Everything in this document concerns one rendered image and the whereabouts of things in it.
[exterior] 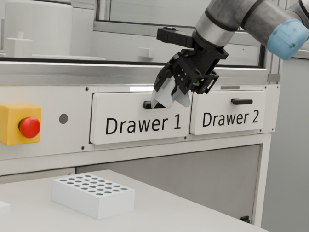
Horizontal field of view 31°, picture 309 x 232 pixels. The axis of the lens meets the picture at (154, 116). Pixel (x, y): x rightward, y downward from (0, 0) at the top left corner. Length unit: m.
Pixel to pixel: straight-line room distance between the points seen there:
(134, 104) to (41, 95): 0.23
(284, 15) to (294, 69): 1.82
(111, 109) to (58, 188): 0.29
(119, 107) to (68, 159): 0.16
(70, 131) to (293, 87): 1.86
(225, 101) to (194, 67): 0.35
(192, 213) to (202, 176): 0.54
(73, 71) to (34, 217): 0.36
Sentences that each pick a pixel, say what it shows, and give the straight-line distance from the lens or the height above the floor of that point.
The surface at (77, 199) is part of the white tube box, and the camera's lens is 0.95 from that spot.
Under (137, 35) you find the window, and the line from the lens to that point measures 1.28.
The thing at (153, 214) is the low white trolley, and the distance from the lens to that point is 0.96.
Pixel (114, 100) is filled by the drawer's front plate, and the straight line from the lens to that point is 1.21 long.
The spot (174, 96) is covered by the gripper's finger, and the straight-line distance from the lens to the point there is 1.25.
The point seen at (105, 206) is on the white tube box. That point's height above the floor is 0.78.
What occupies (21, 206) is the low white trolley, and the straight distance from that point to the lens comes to 0.97.
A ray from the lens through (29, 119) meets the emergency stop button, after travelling 1.04.
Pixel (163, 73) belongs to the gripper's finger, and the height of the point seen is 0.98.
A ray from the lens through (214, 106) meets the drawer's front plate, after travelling 1.45.
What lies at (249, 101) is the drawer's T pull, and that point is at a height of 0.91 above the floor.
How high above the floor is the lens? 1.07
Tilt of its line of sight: 9 degrees down
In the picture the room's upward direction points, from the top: 5 degrees clockwise
